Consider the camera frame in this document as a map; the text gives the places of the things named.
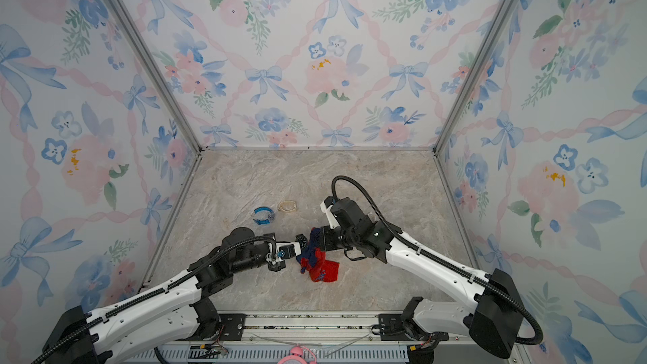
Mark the blue strap watch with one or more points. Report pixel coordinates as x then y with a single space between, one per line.
263 215

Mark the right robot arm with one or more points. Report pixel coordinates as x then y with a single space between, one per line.
490 310

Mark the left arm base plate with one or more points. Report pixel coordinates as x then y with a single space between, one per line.
221 327

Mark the red blue patterned cloth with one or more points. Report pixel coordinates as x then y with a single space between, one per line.
314 262

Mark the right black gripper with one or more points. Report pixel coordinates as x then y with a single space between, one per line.
326 237

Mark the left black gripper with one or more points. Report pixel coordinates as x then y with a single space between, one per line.
270 238

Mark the pink round object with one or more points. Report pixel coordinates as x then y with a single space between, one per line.
299 355

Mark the black watch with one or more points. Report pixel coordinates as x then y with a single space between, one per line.
302 241

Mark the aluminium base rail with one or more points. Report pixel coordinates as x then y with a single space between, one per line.
313 326

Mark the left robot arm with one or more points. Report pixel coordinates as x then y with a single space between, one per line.
72 341

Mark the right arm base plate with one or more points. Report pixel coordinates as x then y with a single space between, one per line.
395 327

